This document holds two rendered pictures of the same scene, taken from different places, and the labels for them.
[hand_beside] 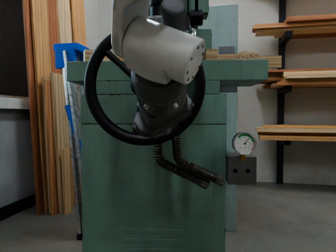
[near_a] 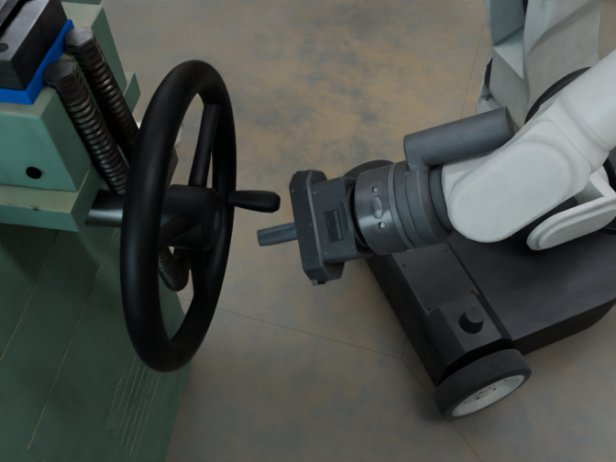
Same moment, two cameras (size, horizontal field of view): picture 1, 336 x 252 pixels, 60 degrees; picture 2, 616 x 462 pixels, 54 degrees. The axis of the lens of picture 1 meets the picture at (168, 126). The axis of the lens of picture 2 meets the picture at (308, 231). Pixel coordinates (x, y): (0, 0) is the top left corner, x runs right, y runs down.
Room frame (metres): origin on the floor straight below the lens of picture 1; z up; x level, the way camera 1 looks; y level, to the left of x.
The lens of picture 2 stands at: (0.56, 0.39, 1.27)
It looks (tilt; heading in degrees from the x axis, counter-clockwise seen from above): 55 degrees down; 275
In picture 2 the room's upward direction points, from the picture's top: straight up
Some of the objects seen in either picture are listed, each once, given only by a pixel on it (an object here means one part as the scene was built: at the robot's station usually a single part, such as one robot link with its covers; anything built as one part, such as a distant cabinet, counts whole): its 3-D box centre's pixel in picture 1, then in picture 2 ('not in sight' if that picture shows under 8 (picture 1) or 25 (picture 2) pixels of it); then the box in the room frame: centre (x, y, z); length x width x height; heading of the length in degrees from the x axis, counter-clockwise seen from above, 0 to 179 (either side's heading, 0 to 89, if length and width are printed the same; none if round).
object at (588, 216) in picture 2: not in sight; (548, 193); (0.12, -0.45, 0.28); 0.21 x 0.20 x 0.13; 27
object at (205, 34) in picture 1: (199, 46); not in sight; (1.21, -0.13, 1.02); 0.09 x 0.07 x 0.12; 87
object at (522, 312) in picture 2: not in sight; (522, 223); (0.15, -0.43, 0.19); 0.64 x 0.52 x 0.33; 27
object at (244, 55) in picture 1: (244, 57); not in sight; (0.93, -0.24, 0.92); 0.14 x 0.09 x 0.04; 177
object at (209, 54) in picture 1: (210, 56); not in sight; (0.89, -0.13, 0.92); 0.04 x 0.04 x 0.03; 2
